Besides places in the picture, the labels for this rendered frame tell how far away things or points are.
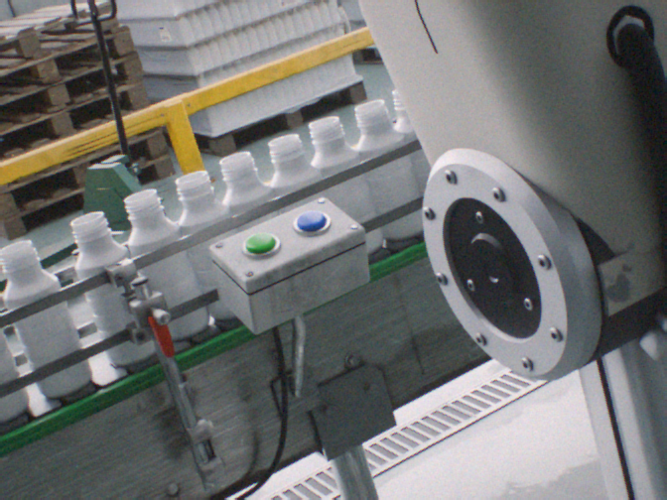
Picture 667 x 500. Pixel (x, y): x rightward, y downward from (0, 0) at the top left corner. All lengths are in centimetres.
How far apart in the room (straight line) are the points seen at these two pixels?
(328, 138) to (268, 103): 580
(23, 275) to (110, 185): 444
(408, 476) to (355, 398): 163
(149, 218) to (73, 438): 25
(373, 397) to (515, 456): 159
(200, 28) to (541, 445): 446
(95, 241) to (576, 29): 75
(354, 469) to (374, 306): 21
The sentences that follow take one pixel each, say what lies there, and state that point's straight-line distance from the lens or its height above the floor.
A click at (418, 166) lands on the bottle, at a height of 108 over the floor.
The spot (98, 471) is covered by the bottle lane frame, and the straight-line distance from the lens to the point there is 136.
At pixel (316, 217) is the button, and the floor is 112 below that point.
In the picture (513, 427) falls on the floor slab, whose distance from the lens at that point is 318.
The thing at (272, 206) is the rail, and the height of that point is 111.
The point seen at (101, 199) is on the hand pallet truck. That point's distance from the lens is 584.
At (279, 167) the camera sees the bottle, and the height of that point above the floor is 114.
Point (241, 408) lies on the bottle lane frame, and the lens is 140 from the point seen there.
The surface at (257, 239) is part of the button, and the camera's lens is 124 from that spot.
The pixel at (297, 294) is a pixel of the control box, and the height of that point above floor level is 106.
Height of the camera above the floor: 146
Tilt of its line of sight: 17 degrees down
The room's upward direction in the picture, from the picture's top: 17 degrees counter-clockwise
